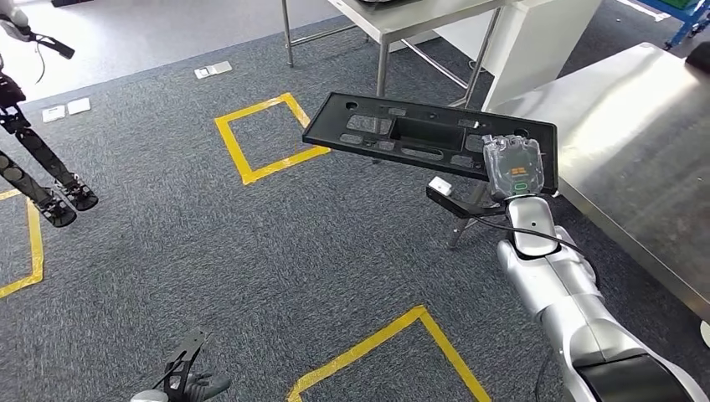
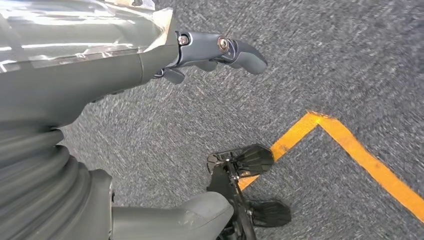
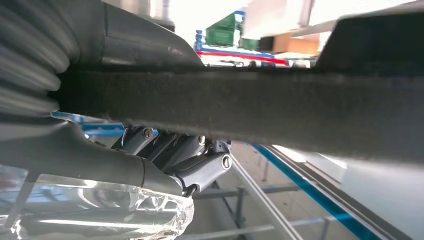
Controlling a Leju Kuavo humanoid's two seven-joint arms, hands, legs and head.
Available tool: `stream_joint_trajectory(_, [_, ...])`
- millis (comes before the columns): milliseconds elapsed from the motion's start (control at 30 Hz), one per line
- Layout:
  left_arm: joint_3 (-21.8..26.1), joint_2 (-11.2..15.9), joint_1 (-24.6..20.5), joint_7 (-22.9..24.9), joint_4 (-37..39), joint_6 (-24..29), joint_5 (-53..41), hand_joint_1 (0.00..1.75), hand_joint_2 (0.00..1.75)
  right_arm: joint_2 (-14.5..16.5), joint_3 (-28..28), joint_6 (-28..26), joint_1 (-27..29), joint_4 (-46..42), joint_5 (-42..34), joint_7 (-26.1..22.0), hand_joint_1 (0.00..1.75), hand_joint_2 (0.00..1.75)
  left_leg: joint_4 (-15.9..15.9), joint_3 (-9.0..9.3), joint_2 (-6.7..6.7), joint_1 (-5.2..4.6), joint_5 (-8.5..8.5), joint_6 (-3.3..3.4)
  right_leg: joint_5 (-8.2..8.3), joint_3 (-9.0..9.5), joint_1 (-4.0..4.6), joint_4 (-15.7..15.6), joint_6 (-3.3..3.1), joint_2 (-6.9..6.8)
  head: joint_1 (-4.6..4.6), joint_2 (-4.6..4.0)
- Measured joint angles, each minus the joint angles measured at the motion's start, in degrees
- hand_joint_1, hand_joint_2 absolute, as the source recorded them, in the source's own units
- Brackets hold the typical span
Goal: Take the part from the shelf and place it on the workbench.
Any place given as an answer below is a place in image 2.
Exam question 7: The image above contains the black robot foot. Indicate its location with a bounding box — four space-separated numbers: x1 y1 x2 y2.
206 144 292 240

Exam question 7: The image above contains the yellow floor tape square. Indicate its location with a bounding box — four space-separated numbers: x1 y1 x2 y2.
236 110 424 224

